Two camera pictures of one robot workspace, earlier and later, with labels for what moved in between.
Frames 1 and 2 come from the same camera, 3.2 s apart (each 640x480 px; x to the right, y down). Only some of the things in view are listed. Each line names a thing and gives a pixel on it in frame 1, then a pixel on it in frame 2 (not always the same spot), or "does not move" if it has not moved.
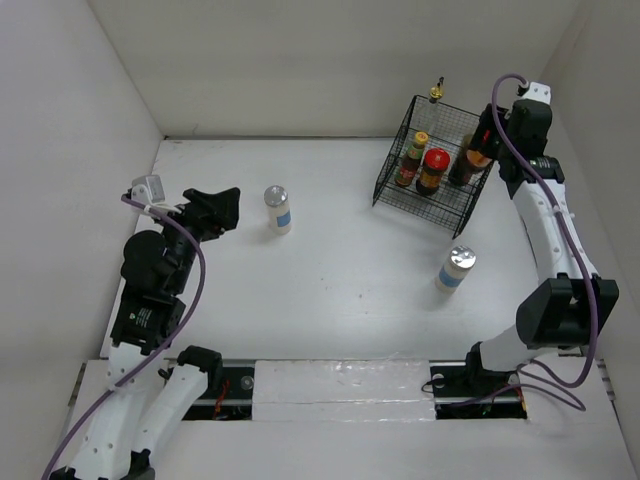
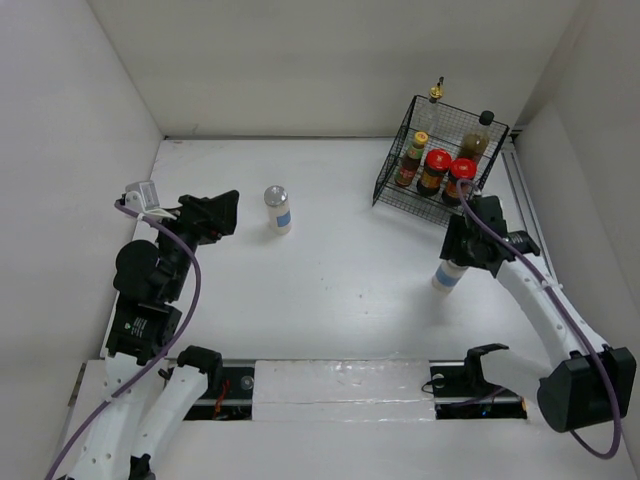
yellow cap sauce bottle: x=410 y=160 does not move
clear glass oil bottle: x=435 y=113 does not move
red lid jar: x=436 y=161 does not move
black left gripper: x=213 y=212 does not move
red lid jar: x=475 y=158 → x=460 y=169
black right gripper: x=489 y=122 → x=451 y=245
